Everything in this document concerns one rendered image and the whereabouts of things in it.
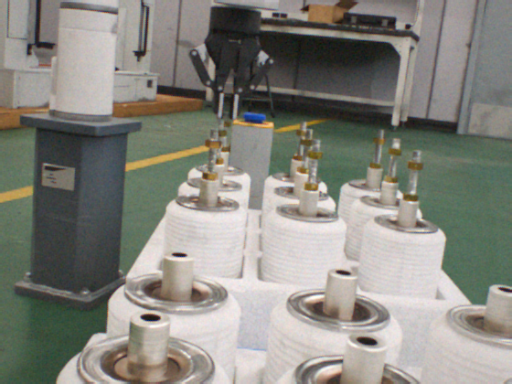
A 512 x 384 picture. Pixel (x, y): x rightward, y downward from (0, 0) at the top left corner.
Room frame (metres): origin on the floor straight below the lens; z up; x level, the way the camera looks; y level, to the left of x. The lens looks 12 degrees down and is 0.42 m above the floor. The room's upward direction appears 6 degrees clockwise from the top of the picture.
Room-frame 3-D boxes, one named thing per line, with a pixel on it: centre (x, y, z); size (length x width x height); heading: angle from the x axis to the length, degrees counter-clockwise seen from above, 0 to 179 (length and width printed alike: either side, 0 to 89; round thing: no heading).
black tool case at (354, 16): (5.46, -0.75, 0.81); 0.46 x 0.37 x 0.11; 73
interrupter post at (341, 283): (0.45, -0.07, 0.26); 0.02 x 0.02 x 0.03
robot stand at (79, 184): (1.08, 0.30, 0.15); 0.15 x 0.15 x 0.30; 73
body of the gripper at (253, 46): (0.99, 0.06, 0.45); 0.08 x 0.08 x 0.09
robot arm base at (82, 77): (1.08, 0.30, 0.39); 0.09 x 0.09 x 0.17; 73
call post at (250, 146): (1.17, 0.02, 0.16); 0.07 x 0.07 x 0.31; 1
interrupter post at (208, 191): (0.76, 0.06, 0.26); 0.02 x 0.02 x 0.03
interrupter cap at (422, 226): (0.76, -0.18, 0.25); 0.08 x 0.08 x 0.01
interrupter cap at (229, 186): (0.88, 0.06, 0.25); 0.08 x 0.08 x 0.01
